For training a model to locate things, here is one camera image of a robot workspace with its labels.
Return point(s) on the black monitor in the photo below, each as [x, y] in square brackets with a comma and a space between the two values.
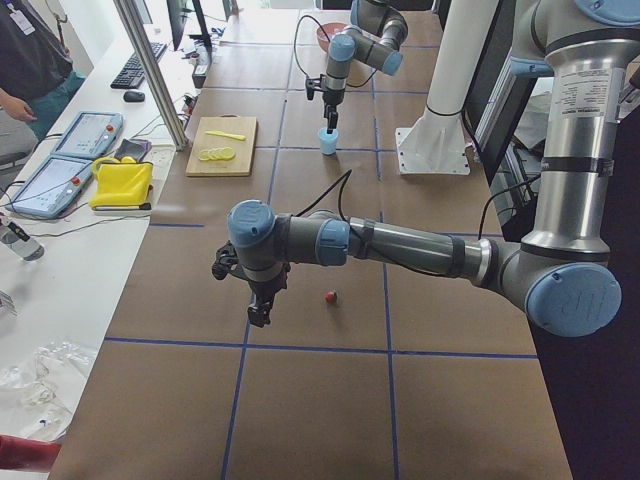
[179, 12]

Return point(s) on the red strawberry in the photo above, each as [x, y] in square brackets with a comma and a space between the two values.
[331, 297]

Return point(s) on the person in dark shirt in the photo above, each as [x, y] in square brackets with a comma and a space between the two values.
[38, 79]

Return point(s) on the clear plastic bag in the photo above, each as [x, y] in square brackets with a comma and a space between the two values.
[40, 395]

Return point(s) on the light blue cup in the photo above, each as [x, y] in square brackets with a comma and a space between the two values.
[328, 139]

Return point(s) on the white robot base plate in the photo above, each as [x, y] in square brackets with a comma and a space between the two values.
[434, 151]

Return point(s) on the pink bowl with ice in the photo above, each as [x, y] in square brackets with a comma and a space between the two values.
[326, 32]

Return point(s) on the lemon slice top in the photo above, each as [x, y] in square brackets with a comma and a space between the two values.
[227, 150]

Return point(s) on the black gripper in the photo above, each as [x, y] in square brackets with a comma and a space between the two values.
[330, 100]
[265, 289]

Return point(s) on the black keyboard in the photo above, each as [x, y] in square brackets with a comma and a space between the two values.
[132, 73]

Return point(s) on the yellow cloth bag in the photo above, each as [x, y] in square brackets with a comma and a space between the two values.
[122, 184]

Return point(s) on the teach pendant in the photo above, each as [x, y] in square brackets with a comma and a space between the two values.
[52, 188]
[90, 135]

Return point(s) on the plastic water bottle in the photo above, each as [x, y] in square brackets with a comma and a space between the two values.
[17, 240]

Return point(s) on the black computer mouse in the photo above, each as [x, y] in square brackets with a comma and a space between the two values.
[133, 96]

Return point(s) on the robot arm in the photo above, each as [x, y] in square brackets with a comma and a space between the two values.
[556, 274]
[374, 37]

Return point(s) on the wooden cutting board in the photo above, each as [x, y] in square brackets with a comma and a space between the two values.
[240, 165]

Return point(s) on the aluminium frame post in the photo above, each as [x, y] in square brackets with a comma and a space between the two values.
[135, 30]

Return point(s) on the teach pendant lower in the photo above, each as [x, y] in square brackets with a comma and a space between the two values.
[52, 188]

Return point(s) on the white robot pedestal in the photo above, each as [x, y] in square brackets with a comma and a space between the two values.
[466, 29]

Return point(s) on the teach pendant upper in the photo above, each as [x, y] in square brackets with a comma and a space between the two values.
[90, 135]

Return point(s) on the yellow plastic knife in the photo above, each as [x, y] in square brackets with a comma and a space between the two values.
[218, 133]

